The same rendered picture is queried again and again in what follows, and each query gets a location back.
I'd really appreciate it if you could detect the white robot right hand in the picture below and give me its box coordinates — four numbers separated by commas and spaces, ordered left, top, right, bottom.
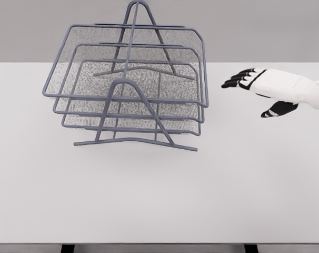
221, 67, 317, 119

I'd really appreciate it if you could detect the grey wire rack frame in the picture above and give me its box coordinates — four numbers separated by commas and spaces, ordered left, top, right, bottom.
73, 0, 199, 152

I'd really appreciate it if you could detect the medium grey mesh folder tray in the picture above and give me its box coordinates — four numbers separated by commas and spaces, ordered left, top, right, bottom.
52, 43, 205, 124

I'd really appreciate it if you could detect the small grey mesh folder tray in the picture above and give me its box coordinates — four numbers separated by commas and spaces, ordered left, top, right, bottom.
60, 60, 203, 137

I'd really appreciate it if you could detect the large grey mesh folder tray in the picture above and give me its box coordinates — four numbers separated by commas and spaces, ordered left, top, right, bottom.
42, 23, 211, 109

